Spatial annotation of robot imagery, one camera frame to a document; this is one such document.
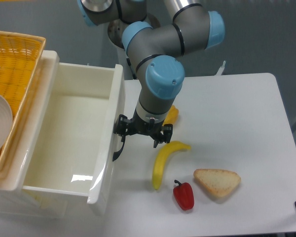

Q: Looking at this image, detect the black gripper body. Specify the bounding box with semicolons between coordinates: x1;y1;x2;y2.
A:
129;110;163;140

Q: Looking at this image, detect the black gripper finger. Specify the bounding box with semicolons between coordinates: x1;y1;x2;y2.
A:
113;114;131;142
152;123;173;148

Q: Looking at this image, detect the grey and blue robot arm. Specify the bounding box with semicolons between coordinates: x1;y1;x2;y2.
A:
78;0;225;145

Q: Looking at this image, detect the white drawer cabinet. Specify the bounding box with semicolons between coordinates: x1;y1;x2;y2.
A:
0;50;59;216

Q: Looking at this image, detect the yellow bell pepper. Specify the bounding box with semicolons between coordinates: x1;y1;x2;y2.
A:
163;105;179;125

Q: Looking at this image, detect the yellow banana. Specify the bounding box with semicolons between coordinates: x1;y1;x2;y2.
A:
151;141;191;190

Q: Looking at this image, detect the red bell pepper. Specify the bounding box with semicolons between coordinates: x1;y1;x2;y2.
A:
173;180;194;211

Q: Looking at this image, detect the slice of bread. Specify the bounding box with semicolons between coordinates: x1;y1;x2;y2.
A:
193;169;241;198

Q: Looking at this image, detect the yellow woven basket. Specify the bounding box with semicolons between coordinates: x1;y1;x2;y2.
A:
0;31;46;171

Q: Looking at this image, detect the black cable on pedestal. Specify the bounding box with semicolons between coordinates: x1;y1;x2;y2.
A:
126;58;138;80

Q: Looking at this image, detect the white metal table bracket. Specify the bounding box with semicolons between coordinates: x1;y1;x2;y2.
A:
215;60;226;76

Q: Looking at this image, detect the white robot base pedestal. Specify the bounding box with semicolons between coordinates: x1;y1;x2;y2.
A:
107;12;161;80

